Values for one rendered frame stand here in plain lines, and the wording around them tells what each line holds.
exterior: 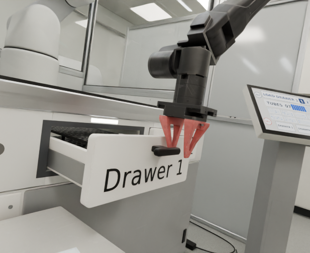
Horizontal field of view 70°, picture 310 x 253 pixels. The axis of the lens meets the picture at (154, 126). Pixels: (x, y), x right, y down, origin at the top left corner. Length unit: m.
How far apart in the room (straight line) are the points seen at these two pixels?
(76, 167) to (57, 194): 0.14
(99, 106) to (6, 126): 0.19
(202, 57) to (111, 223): 0.48
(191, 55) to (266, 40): 1.80
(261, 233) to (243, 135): 0.94
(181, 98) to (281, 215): 1.10
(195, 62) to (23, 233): 0.40
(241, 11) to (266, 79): 1.62
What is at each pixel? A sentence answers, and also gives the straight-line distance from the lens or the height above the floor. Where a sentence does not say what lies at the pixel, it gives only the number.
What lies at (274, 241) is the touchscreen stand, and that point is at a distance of 1.46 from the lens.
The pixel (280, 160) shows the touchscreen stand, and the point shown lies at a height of 0.83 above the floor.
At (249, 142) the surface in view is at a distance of 2.08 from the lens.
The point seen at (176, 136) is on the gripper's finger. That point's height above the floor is 0.93.
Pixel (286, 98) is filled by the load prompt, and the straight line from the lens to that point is 1.37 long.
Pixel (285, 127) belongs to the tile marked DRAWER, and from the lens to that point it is 1.20.
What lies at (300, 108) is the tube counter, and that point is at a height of 1.11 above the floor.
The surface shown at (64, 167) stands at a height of 0.85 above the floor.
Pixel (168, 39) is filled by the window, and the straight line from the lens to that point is 0.75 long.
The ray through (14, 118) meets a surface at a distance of 0.45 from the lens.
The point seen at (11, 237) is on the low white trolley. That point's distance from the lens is 0.42.
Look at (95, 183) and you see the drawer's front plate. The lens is 0.35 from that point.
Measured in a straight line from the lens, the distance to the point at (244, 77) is 2.15.
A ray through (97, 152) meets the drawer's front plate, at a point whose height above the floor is 0.90.
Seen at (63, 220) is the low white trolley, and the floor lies 0.76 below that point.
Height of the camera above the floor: 0.97
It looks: 3 degrees down
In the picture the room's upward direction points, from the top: 8 degrees clockwise
